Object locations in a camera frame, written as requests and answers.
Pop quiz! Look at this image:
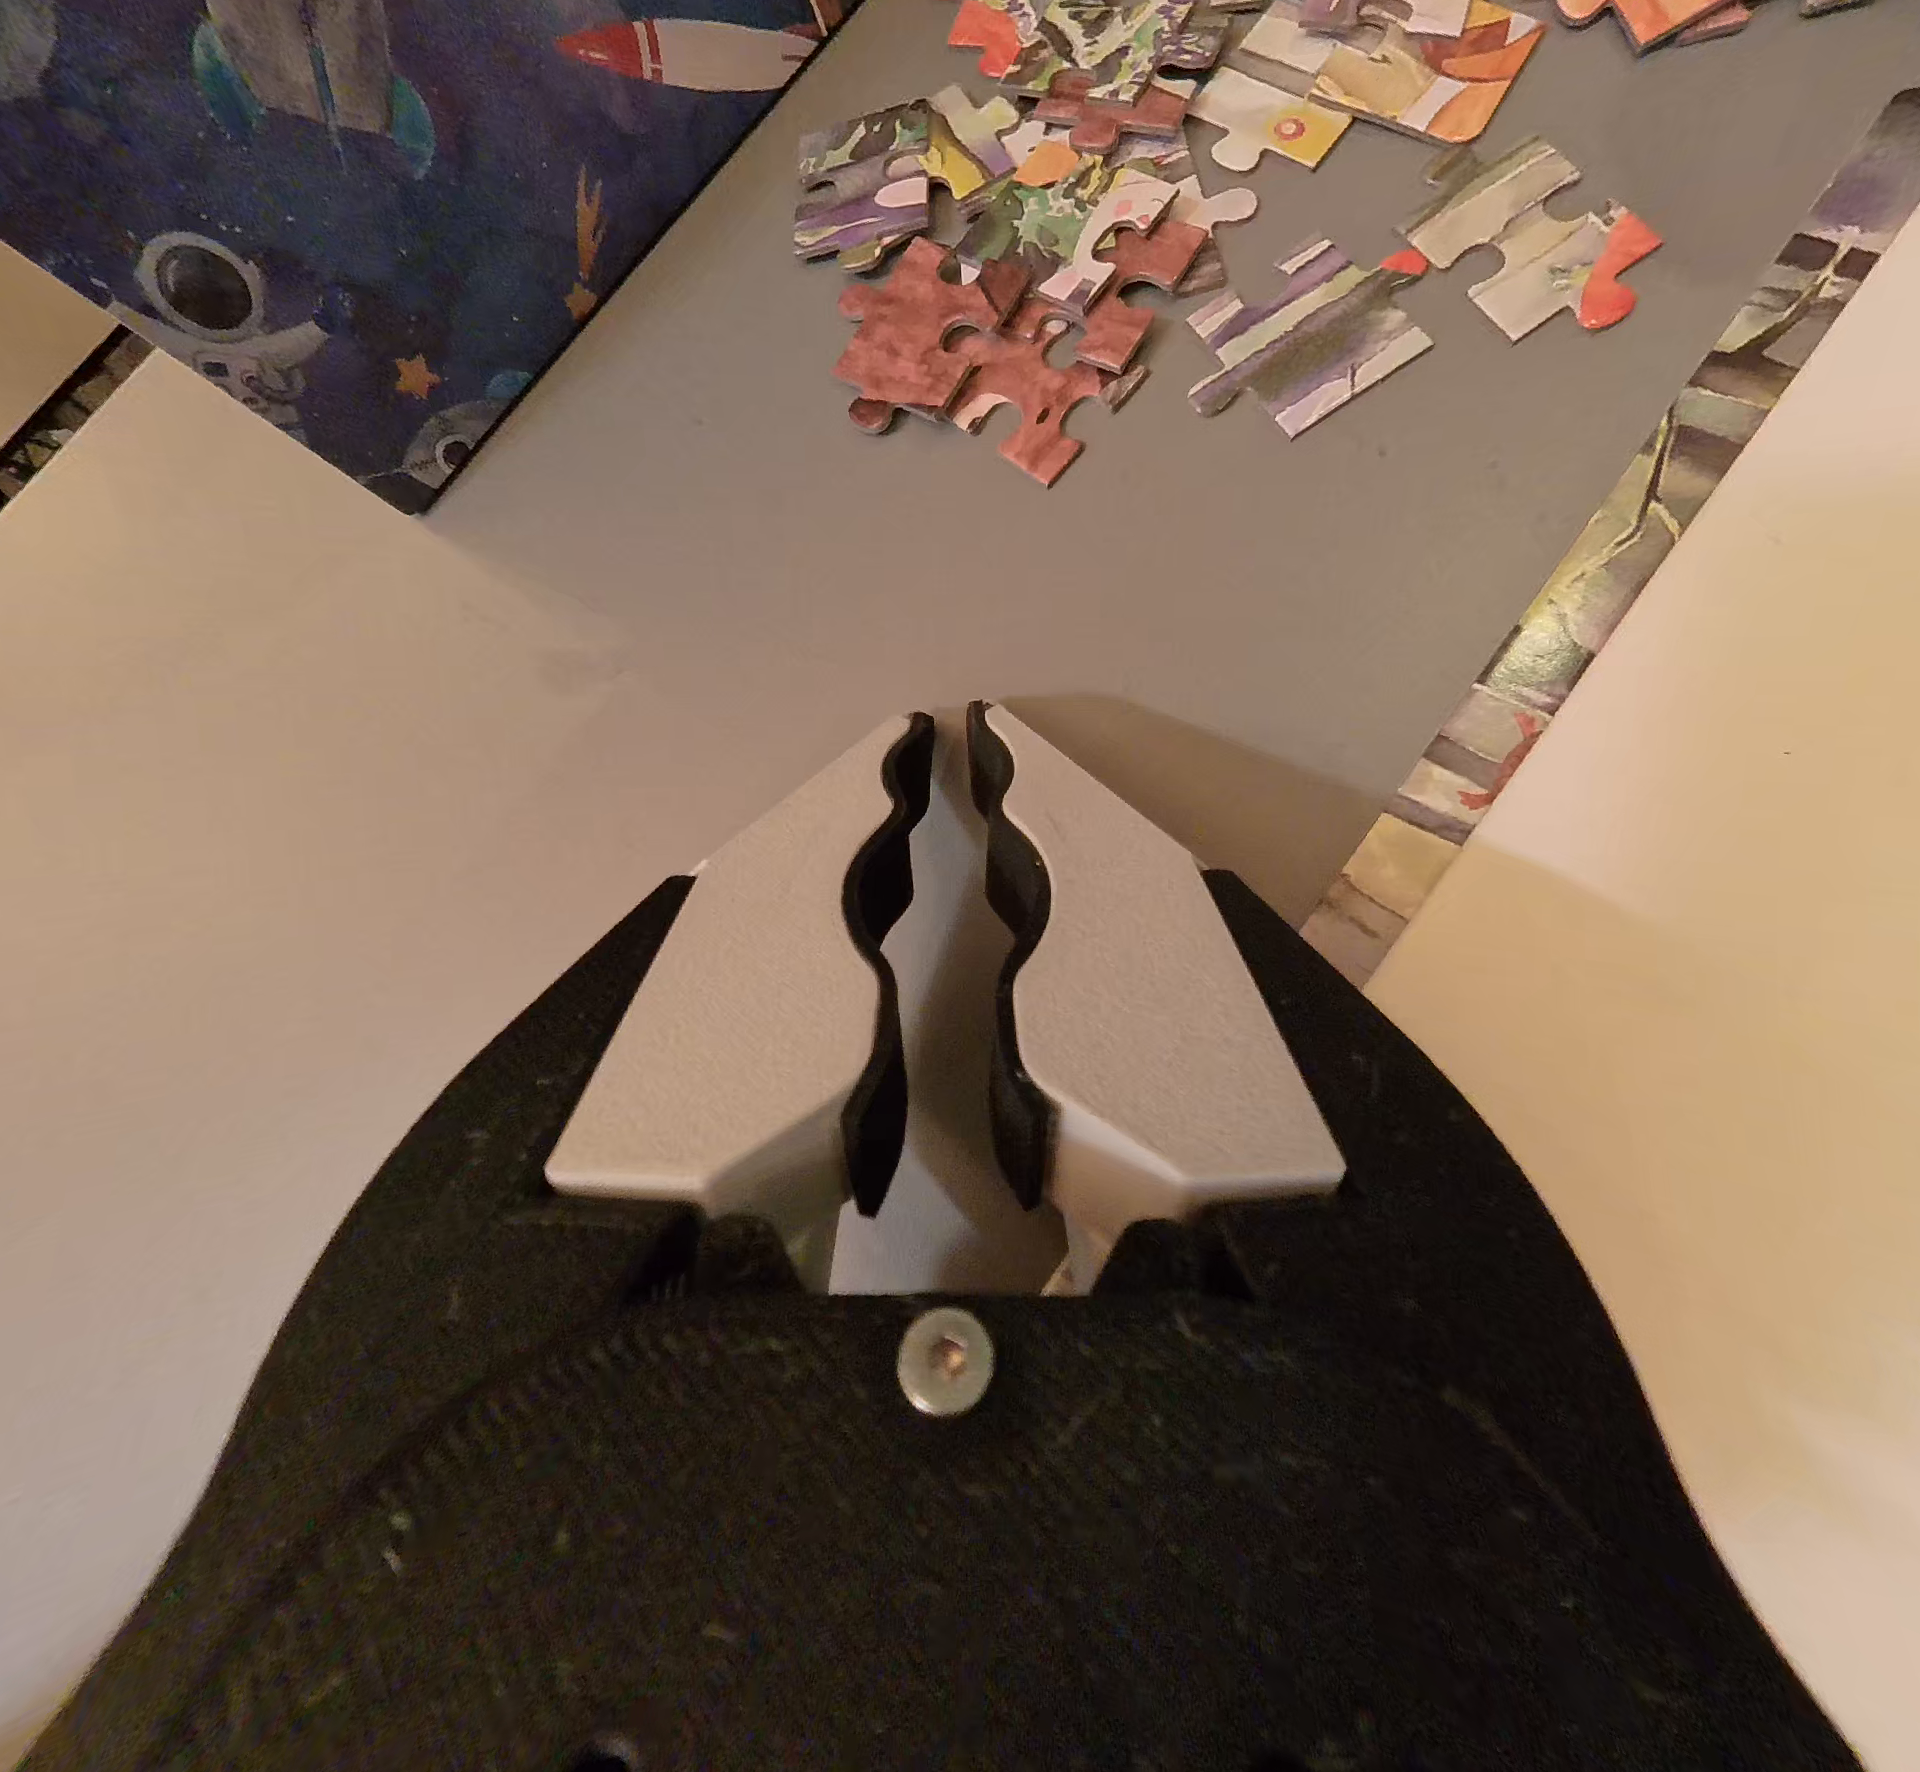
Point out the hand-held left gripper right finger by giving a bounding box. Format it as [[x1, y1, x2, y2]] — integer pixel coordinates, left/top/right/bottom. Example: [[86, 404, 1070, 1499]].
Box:
[[963, 699, 1348, 1243]]

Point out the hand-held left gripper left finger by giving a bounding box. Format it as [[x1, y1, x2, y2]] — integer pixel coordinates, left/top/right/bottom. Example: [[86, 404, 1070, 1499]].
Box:
[[543, 709, 939, 1223]]

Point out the puzzle frame tray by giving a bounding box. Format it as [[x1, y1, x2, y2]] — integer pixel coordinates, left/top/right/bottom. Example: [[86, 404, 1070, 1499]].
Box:
[[1301, 83, 1920, 1742]]

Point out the pile of puzzle pieces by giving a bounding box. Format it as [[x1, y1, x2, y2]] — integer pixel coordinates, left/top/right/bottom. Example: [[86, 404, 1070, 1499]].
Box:
[[791, 0, 1920, 488]]

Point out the white shelf unit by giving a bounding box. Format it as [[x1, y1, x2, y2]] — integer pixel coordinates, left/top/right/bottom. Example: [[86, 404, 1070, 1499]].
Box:
[[0, 239, 150, 514]]

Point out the printed puzzle storage box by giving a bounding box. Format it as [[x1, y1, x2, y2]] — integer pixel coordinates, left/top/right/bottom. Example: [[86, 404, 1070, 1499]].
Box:
[[0, 0, 969, 516]]

